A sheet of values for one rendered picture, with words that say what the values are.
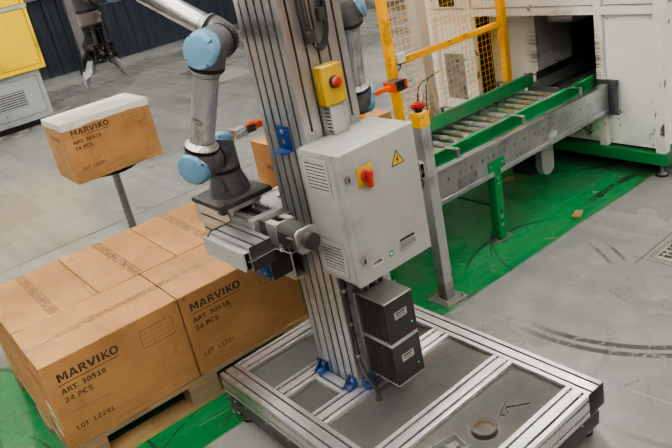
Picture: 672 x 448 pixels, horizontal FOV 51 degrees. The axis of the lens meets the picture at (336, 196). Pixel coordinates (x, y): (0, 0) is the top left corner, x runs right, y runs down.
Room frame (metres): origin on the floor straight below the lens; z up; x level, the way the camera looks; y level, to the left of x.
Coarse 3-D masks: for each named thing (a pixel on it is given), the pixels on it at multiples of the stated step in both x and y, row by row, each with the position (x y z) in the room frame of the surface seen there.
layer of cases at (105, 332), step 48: (144, 240) 3.38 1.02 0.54; (192, 240) 3.25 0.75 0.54; (0, 288) 3.15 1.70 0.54; (48, 288) 3.04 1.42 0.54; (96, 288) 2.93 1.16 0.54; (144, 288) 2.82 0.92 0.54; (192, 288) 2.73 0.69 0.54; (240, 288) 2.82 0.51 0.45; (288, 288) 2.96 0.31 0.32; (0, 336) 3.02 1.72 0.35; (48, 336) 2.57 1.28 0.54; (96, 336) 2.49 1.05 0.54; (144, 336) 2.56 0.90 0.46; (192, 336) 2.67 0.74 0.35; (240, 336) 2.79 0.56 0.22; (48, 384) 2.33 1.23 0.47; (96, 384) 2.42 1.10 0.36; (144, 384) 2.52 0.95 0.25; (96, 432) 2.39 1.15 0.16
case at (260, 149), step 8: (368, 112) 3.45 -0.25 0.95; (376, 112) 3.42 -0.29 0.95; (384, 112) 3.39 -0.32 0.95; (264, 136) 3.41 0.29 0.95; (256, 144) 3.34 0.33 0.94; (264, 144) 3.28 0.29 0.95; (256, 152) 3.35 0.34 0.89; (264, 152) 3.29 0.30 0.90; (256, 160) 3.37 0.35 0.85; (264, 160) 3.30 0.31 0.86; (264, 168) 3.32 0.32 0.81; (272, 168) 3.26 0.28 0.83; (264, 176) 3.34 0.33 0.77; (272, 176) 3.27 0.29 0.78; (272, 184) 3.29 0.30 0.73
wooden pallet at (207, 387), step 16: (304, 320) 2.98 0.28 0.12; (272, 336) 2.87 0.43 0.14; (192, 384) 2.63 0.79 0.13; (208, 384) 2.67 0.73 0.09; (160, 400) 2.54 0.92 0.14; (192, 400) 2.62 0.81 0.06; (208, 400) 2.66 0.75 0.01; (160, 416) 2.60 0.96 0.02; (176, 416) 2.58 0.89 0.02; (112, 432) 2.42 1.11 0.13; (128, 432) 2.53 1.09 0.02; (144, 432) 2.51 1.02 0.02
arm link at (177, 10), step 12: (144, 0) 2.47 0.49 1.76; (156, 0) 2.45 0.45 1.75; (168, 0) 2.45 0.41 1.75; (180, 0) 2.46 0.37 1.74; (168, 12) 2.44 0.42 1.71; (180, 12) 2.42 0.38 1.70; (192, 12) 2.42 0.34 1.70; (204, 12) 2.43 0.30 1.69; (180, 24) 2.44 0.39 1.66; (192, 24) 2.40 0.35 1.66; (204, 24) 2.38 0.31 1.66; (228, 24) 2.35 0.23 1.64
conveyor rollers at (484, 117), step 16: (512, 96) 4.56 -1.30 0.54; (528, 96) 4.46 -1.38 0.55; (544, 96) 4.45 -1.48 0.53; (480, 112) 4.34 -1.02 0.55; (496, 112) 4.33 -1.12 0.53; (512, 112) 4.23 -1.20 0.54; (448, 128) 4.20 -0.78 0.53; (464, 128) 4.10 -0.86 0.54; (480, 128) 4.01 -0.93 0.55; (432, 144) 3.95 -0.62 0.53; (448, 144) 3.86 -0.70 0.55
